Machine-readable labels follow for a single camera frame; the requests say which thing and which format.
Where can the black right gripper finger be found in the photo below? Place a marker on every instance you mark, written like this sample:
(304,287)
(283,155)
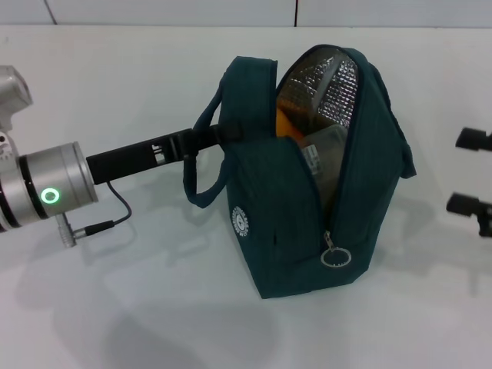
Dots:
(467,205)
(474,139)

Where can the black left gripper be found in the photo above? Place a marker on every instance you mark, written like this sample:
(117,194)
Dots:
(127,159)

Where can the orange pear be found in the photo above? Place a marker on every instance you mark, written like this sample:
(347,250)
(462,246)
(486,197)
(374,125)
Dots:
(288,125)

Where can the dark teal lunch bag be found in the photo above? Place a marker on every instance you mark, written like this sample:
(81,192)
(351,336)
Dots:
(269,215)

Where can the clear blue-rimmed food container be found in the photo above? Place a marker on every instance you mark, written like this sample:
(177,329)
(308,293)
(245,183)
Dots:
(326,161)

